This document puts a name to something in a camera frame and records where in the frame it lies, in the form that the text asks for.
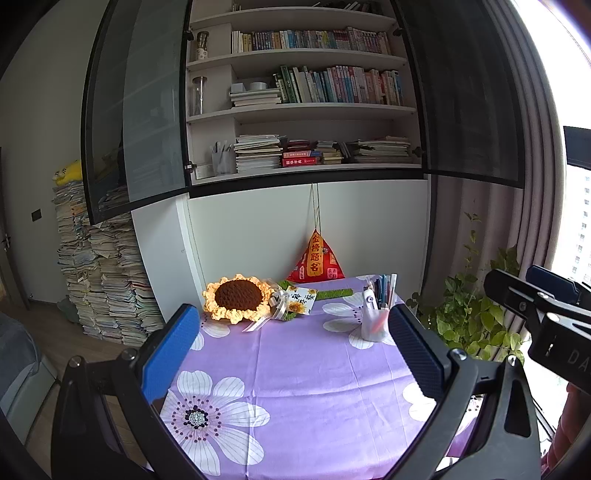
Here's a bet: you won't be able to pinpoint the long row of upright books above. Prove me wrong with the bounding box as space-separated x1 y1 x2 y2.
231 27 392 54

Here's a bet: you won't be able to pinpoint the row of green and pastel books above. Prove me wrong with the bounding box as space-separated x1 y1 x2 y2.
274 65 405 105

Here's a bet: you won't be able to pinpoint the wide stack of papers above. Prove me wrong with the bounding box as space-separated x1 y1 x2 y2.
346 136 413 165

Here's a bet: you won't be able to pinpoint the pinkish grey curtain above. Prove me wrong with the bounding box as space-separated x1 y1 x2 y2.
434 0 570 333

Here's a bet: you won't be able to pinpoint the room door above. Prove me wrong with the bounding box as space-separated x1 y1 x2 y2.
0 148 28 311

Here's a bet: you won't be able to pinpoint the green potted plant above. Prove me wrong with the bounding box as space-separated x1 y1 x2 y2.
406 212 532 366

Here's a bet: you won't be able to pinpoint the purple floral tablecloth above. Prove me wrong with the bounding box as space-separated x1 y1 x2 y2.
152 274 490 480

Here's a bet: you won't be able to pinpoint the bunch of assorted pens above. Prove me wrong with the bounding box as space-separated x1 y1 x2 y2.
368 273 398 311

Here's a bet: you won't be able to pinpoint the tall stack of magazines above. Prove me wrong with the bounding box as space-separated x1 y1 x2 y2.
233 135 283 174

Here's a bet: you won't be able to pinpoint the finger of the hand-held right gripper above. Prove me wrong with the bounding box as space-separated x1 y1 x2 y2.
525 264 591 319
484 269 550 325

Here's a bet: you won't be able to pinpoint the person's right forearm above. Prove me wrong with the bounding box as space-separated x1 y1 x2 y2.
540 381 591 480

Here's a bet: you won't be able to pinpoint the large pile of books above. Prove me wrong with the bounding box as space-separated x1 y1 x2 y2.
52 180 165 350

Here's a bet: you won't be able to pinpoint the crochet sunflower with green stem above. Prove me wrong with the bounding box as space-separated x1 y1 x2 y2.
203 274 354 333

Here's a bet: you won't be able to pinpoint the black window fitting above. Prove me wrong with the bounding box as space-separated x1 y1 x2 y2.
563 126 591 169

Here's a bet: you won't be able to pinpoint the translucent white cup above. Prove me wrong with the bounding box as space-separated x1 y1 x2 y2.
361 305 393 343

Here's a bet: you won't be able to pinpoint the window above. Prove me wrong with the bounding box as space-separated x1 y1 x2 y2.
519 0 591 287

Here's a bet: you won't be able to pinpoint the grey pen holder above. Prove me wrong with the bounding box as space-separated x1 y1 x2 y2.
210 141 237 175

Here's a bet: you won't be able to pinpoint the red books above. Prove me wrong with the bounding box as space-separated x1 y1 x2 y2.
281 151 322 167

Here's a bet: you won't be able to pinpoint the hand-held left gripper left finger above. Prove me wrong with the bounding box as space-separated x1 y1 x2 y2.
51 304 201 480

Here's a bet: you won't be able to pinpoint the red pyramid pouch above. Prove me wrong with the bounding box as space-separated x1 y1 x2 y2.
287 228 346 281

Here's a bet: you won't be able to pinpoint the yellow plush toy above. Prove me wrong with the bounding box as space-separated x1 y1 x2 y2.
52 159 84 187

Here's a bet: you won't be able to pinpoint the sunflower print card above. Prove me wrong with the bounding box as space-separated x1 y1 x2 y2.
283 285 319 318

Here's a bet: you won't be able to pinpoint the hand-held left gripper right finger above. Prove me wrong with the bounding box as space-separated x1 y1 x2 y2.
388 304 542 480

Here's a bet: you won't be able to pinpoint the tall glass jar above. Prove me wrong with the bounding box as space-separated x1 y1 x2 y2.
191 76 208 116

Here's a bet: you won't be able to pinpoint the grey sofa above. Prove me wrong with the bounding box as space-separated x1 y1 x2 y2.
0 311 59 431

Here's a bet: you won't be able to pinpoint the white bookcase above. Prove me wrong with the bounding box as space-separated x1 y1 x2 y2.
185 0 423 186

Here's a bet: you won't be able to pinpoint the glass cabinet door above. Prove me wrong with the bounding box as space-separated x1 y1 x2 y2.
81 0 193 227
394 0 527 189

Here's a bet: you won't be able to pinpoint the white lower cabinet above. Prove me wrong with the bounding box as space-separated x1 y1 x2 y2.
131 178 432 324

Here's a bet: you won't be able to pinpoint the stack of white books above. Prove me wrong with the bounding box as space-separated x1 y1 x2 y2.
229 89 282 108

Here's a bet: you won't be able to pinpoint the stack of yellowish books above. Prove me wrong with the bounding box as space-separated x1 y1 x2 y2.
316 141 345 165

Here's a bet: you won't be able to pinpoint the white ribbon bow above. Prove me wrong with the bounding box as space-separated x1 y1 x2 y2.
244 288 289 332

